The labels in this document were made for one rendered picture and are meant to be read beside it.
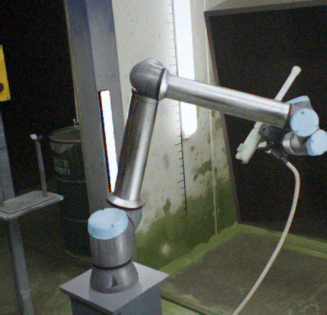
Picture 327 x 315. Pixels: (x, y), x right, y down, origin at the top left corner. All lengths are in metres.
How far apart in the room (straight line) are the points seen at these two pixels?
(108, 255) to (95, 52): 1.18
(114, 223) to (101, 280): 0.23
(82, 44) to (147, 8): 0.48
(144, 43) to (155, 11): 0.21
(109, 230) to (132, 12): 1.41
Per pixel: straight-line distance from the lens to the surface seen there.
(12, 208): 2.47
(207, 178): 3.46
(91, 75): 2.64
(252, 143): 2.09
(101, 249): 1.86
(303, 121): 1.69
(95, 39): 2.64
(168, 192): 3.14
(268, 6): 2.29
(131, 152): 1.90
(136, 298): 1.88
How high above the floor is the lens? 1.59
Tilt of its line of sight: 15 degrees down
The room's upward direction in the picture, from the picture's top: 5 degrees counter-clockwise
